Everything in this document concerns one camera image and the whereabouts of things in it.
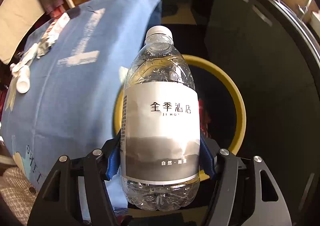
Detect clear water bottle grey label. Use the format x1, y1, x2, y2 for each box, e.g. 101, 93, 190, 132
120, 26, 200, 211

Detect silver foil wrapper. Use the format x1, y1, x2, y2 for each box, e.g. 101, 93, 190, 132
36, 35, 59, 59

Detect red white medicine box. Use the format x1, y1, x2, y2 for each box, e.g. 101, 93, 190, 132
43, 12, 70, 42

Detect crushed red cola can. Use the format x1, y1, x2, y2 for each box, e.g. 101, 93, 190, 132
199, 99, 211, 138

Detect small white plastic bottle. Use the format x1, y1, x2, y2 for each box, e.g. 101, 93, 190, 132
16, 65, 30, 94

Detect left forearm knit sleeve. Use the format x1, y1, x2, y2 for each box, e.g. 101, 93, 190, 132
1, 166, 38, 225

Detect yellow rimmed trash bin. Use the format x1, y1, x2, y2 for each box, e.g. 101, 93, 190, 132
112, 54, 247, 182

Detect green lower kitchen cabinets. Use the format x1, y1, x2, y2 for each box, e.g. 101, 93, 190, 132
163, 0, 319, 223

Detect blue star tablecloth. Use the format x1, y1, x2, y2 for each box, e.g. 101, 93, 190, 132
0, 0, 163, 219

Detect white hanging sheet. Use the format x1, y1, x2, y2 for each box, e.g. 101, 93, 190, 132
1, 0, 44, 65

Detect wooden cutting board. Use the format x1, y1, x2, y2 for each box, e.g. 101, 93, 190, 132
281, 0, 319, 27

